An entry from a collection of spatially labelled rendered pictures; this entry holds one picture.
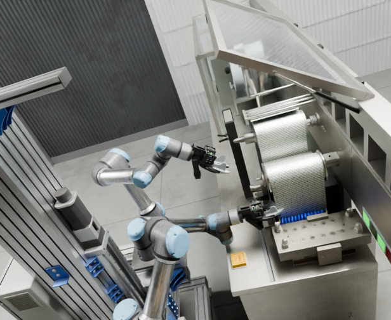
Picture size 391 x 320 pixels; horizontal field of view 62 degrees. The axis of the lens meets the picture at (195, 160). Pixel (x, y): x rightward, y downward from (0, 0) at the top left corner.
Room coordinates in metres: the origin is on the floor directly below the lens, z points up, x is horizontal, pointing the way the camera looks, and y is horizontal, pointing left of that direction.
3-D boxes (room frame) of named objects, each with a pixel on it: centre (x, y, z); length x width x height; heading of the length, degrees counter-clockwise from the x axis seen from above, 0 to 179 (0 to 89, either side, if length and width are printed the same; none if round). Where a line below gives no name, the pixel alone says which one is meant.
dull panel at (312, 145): (2.14, -0.82, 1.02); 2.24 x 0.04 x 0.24; 170
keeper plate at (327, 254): (0.85, -0.41, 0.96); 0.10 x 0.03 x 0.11; 80
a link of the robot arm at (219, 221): (1.14, -0.01, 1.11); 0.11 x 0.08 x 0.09; 80
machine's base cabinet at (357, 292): (2.07, -0.50, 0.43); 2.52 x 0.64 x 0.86; 170
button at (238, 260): (1.04, -0.03, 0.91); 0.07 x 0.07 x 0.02; 80
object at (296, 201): (1.07, -0.40, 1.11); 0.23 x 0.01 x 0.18; 80
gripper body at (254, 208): (1.11, -0.17, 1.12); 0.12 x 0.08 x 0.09; 80
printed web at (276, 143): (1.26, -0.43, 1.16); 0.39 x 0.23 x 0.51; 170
